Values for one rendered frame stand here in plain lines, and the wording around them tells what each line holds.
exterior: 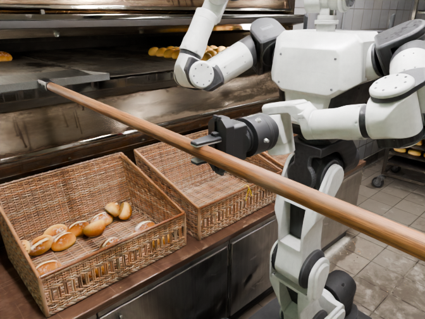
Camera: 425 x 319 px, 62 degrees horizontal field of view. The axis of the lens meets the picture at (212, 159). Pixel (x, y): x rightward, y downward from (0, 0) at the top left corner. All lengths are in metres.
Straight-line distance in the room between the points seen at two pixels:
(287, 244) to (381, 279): 1.22
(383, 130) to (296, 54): 0.39
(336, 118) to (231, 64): 0.45
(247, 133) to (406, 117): 0.30
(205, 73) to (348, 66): 0.38
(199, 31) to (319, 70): 0.35
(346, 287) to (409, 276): 0.82
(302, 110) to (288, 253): 0.62
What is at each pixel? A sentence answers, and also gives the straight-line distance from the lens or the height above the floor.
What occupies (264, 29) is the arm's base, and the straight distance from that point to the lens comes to 1.18.
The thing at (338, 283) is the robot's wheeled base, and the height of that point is 0.35.
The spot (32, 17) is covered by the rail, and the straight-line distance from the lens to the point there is 1.36.
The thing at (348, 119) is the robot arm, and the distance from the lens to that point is 0.76.
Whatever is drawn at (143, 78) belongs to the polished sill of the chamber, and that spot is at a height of 1.17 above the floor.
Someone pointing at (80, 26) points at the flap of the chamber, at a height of 1.40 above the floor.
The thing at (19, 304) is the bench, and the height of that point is 0.58.
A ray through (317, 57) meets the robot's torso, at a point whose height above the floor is 1.33.
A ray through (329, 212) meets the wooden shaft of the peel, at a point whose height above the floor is 1.18.
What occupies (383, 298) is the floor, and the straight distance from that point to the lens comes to 2.29.
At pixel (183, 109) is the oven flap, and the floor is 0.98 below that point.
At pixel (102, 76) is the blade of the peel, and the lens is 1.62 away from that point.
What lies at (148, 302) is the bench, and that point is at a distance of 1.42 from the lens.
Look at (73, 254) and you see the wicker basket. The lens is 1.51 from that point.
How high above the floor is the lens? 1.44
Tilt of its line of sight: 22 degrees down
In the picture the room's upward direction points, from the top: straight up
